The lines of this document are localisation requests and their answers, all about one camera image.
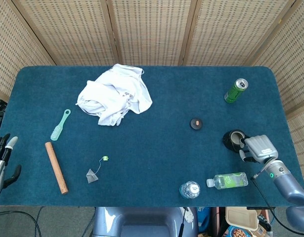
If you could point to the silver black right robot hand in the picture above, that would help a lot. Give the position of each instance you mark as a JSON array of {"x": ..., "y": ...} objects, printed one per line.
[{"x": 261, "y": 148}]

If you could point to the black cast iron teapot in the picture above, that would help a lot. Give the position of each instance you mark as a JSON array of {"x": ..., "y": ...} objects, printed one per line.
[{"x": 228, "y": 143}]

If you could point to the tea bag with green tag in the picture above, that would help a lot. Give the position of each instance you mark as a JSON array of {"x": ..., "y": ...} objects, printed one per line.
[{"x": 92, "y": 176}]

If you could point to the black teapot lid orange knob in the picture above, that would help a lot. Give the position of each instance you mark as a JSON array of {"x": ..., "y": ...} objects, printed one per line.
[{"x": 197, "y": 124}]

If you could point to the blue plastic package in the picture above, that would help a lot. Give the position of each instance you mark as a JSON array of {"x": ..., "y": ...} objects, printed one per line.
[{"x": 203, "y": 218}]

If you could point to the clear bottle green label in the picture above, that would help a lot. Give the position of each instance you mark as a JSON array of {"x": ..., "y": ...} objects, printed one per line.
[{"x": 228, "y": 180}]

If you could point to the wooden rolling pin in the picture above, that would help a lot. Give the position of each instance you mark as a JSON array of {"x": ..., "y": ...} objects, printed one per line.
[{"x": 56, "y": 166}]

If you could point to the green energy drink can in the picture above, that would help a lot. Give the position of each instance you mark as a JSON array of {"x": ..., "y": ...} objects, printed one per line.
[{"x": 233, "y": 94}]

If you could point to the beige takeout box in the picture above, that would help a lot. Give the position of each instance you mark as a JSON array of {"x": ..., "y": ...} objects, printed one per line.
[{"x": 240, "y": 218}]

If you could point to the mint green hairbrush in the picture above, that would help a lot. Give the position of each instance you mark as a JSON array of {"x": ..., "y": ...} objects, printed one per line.
[{"x": 58, "y": 129}]

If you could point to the clear water bottle white cap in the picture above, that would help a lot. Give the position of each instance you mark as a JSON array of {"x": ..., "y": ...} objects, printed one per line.
[{"x": 189, "y": 190}]

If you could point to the cookie box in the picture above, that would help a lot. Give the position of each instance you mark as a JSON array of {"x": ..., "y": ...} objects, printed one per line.
[{"x": 237, "y": 232}]

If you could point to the blue felt table mat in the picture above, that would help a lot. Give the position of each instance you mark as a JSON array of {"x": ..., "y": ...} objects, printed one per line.
[{"x": 142, "y": 153}]

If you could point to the crumpled white cloth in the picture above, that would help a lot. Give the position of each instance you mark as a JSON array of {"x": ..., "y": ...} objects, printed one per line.
[{"x": 112, "y": 96}]

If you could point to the blue-grey robot torso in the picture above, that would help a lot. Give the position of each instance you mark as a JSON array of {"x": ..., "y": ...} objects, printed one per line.
[{"x": 142, "y": 222}]

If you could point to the woven folding screen wooden frame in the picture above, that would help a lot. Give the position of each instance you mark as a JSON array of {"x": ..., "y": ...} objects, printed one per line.
[{"x": 151, "y": 29}]

